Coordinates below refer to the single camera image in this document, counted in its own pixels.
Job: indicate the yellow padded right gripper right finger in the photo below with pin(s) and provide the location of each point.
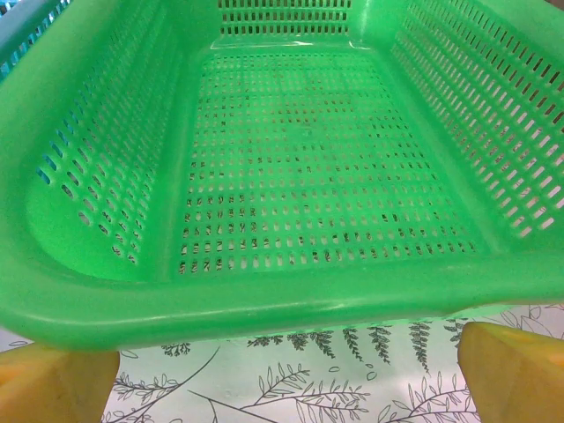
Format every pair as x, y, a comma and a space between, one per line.
520, 379

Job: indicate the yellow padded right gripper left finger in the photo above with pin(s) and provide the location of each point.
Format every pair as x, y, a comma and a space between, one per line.
53, 388

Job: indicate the green perforated plastic basket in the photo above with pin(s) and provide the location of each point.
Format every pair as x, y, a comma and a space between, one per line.
185, 308

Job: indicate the floral tablecloth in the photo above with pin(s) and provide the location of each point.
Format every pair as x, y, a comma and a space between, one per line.
286, 383

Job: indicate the teal perforated plastic basket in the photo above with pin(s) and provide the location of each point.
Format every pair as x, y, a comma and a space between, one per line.
17, 22

